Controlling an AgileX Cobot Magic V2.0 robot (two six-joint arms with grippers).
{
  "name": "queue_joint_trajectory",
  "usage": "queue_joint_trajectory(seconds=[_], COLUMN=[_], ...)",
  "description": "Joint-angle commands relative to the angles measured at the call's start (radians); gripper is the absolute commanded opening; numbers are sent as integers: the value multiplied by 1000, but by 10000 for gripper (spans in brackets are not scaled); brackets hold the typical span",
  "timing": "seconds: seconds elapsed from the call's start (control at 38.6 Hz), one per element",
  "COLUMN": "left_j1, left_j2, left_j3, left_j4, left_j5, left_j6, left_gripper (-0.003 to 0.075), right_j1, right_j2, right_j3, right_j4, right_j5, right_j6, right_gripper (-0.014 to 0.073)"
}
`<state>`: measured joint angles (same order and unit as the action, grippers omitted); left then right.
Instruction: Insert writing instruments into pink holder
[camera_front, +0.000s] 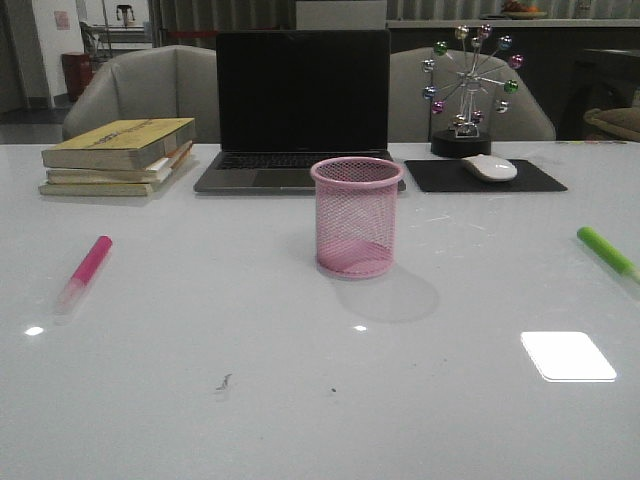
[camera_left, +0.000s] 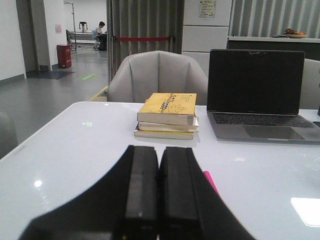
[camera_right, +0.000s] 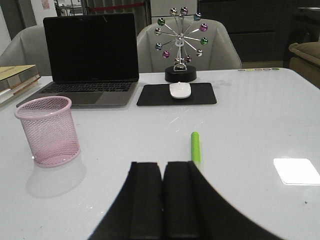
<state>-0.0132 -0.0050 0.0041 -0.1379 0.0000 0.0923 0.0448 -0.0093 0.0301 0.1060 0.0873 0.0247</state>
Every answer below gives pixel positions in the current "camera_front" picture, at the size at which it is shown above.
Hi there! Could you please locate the ferris wheel desk toy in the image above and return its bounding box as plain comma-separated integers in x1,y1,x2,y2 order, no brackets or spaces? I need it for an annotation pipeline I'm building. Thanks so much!
422,23,519,158

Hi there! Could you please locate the red bin in background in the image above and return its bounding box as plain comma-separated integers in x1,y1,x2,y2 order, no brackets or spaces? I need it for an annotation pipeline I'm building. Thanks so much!
61,52,93,102

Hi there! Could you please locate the white computer mouse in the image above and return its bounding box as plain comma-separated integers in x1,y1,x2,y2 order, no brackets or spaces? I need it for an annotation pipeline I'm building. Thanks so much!
461,154,518,182

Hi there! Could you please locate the bottom book in stack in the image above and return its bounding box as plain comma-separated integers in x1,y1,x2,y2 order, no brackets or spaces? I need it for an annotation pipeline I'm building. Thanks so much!
38,154,190,197

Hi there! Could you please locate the book in stack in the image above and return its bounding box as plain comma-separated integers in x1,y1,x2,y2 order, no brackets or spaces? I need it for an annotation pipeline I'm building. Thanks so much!
46,141,193,184
38,154,190,197

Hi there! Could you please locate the beige cushion at right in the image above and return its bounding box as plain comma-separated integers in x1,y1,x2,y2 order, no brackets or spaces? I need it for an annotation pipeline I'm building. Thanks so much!
583,107,640,142

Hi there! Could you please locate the green highlighter pen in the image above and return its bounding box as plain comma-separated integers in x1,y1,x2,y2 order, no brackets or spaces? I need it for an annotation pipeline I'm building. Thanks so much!
576,226,639,284

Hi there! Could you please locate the grey left armchair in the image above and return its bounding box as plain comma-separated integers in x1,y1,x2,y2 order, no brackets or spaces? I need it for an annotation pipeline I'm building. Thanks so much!
62,45,221,143

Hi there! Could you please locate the middle book in stack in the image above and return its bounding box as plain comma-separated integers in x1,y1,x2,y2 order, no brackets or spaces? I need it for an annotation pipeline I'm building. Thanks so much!
46,141,193,184

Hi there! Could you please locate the grey laptop with black screen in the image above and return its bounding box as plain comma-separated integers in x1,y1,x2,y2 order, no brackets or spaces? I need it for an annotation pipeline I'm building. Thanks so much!
194,30,391,195

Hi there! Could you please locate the yellow top book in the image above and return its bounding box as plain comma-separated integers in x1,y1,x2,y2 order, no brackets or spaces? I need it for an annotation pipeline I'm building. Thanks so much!
41,118,196,170

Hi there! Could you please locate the grey armchair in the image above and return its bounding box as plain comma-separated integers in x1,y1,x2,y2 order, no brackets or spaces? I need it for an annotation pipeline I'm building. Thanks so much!
62,45,221,143
388,47,555,143

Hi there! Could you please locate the fruit bowl on counter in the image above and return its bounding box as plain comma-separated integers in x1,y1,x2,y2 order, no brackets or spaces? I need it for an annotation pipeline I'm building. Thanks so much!
501,0,547,20

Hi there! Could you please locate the pink mesh pen holder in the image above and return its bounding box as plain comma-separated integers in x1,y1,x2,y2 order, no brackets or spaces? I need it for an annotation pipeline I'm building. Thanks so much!
310,157,403,279

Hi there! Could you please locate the black mouse pad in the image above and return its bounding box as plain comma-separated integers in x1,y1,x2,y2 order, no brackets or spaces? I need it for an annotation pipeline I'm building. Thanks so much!
404,158,569,194

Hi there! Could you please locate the grey right armchair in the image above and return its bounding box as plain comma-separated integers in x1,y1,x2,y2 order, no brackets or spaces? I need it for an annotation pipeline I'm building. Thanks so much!
388,47,555,143

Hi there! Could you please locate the pink highlighter pen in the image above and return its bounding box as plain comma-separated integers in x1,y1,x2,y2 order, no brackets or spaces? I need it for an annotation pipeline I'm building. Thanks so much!
55,235,113,315

